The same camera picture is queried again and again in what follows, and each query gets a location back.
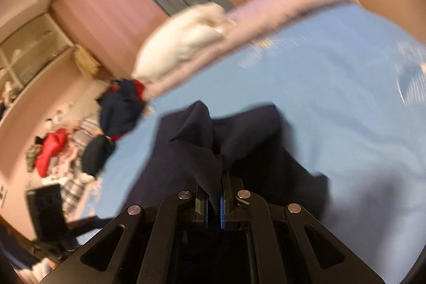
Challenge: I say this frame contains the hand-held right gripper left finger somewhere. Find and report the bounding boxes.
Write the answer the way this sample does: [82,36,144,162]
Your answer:
[40,182,221,284]

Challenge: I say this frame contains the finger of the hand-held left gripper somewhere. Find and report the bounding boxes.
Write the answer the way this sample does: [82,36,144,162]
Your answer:
[65,217,114,236]

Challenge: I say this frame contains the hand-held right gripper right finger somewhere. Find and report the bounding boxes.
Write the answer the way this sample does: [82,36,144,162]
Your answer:
[220,171,387,284]

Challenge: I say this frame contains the navy zip jacket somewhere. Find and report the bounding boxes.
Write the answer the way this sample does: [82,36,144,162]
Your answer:
[125,100,331,231]

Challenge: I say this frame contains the pink clothes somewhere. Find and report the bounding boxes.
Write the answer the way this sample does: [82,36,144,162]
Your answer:
[50,144,84,178]

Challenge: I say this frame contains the red puffer jacket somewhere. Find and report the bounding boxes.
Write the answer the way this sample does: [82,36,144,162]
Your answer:
[33,127,69,176]

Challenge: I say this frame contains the folded dark garment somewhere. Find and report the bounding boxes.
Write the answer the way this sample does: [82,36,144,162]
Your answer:
[81,134,115,176]

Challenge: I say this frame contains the white plush toys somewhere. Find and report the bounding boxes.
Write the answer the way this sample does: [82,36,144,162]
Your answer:
[47,101,75,128]

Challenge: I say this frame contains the crumpled navy garment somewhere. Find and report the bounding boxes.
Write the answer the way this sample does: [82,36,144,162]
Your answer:
[99,79,147,138]

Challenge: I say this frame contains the beige tassel hanging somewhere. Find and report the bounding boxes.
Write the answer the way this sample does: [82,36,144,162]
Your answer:
[74,44,100,75]

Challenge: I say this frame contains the blue floral bed sheet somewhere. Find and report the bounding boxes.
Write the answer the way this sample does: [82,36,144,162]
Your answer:
[65,1,426,284]

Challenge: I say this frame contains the white fluffy pillow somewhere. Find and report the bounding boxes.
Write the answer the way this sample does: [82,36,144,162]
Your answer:
[132,3,230,83]

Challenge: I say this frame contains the pink quilt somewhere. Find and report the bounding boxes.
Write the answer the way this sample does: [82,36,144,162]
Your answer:
[145,0,367,101]

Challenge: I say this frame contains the wall shelf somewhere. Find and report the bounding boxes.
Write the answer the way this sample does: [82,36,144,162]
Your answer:
[0,13,75,98]

